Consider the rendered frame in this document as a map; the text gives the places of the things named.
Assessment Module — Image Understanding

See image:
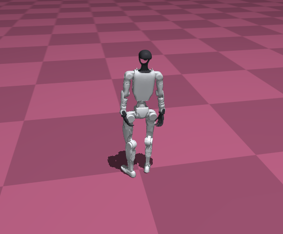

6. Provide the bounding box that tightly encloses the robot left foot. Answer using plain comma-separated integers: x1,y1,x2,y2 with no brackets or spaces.
121,165,136,177

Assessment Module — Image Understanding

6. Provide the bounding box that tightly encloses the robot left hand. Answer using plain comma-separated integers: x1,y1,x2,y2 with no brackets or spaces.
121,111,134,126

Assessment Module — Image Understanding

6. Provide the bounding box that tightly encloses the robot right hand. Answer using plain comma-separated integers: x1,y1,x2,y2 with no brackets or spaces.
155,109,165,127

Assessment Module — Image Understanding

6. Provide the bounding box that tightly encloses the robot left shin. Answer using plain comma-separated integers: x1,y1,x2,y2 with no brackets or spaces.
125,142,136,172

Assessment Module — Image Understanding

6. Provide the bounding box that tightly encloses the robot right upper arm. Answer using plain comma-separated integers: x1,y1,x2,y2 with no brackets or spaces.
154,71,163,97

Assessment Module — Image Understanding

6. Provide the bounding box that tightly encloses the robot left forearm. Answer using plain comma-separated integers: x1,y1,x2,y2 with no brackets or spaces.
120,90,128,115

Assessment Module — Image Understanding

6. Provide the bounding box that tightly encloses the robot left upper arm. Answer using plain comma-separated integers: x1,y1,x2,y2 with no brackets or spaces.
123,71,134,97

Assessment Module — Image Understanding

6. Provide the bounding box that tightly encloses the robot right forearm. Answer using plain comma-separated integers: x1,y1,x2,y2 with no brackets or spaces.
158,93,165,113

